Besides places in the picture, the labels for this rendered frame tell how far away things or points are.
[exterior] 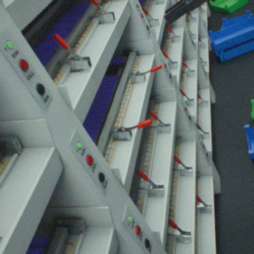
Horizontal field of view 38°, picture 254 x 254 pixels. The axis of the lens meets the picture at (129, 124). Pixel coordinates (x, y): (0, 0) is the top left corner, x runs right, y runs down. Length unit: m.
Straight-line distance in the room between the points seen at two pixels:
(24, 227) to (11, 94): 0.18
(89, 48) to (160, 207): 0.42
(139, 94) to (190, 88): 0.75
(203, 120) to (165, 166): 0.83
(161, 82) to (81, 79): 0.58
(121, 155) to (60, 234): 0.24
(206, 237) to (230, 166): 0.47
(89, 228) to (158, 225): 0.26
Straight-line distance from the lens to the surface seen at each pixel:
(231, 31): 2.68
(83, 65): 0.75
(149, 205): 0.93
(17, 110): 0.54
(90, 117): 0.92
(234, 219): 1.49
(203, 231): 1.34
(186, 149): 1.37
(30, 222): 0.50
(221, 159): 1.74
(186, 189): 1.22
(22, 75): 0.55
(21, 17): 0.63
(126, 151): 0.81
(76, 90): 0.69
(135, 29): 1.20
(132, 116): 0.92
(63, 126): 0.59
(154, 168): 1.03
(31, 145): 0.57
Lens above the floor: 1.11
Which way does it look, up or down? 29 degrees down
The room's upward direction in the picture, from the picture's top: 30 degrees counter-clockwise
